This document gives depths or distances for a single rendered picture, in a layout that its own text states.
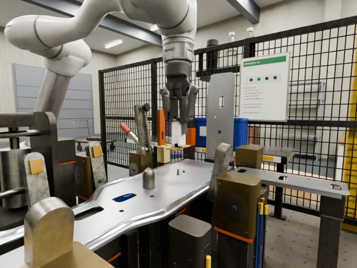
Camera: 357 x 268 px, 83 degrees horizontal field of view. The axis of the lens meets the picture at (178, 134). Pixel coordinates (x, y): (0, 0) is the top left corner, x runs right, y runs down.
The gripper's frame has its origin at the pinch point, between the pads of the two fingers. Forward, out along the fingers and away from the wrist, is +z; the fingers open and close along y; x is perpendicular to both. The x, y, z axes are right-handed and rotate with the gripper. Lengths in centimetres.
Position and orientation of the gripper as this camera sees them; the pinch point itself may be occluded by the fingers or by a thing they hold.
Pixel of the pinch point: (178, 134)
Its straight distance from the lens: 60.1
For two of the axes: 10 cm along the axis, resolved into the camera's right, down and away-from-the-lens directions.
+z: 0.0, 9.9, 1.1
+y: 8.1, 0.6, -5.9
